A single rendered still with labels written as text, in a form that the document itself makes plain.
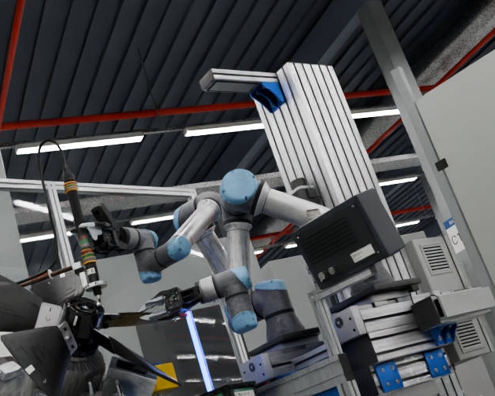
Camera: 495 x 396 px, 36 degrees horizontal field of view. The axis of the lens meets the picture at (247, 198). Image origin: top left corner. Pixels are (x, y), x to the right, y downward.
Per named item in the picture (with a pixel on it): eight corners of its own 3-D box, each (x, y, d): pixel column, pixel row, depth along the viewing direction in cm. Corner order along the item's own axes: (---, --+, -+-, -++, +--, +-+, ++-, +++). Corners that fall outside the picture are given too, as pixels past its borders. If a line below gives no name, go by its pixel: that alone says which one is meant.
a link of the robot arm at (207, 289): (213, 276, 241) (221, 301, 240) (199, 281, 242) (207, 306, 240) (209, 274, 234) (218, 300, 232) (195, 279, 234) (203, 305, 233)
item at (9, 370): (4, 382, 206) (-6, 374, 207) (20, 375, 211) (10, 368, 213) (6, 373, 205) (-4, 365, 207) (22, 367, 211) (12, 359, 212)
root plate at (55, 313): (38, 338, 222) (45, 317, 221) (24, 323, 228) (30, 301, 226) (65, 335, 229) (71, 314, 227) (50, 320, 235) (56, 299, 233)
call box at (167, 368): (132, 407, 275) (125, 378, 279) (154, 402, 283) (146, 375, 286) (159, 394, 266) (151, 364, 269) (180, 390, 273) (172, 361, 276)
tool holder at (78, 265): (75, 291, 238) (68, 262, 241) (84, 295, 244) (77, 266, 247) (102, 282, 237) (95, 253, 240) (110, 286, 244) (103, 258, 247)
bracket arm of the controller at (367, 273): (310, 303, 226) (306, 294, 227) (317, 302, 228) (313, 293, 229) (372, 273, 212) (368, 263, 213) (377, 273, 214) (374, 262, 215)
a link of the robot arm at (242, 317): (258, 330, 239) (247, 297, 243) (260, 323, 229) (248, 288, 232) (234, 338, 238) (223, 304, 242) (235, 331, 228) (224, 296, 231)
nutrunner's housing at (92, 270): (89, 296, 238) (57, 166, 253) (94, 298, 242) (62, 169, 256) (101, 292, 238) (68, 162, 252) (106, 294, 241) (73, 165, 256)
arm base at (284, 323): (291, 341, 297) (282, 317, 300) (314, 328, 286) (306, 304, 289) (260, 347, 287) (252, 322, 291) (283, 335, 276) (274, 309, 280)
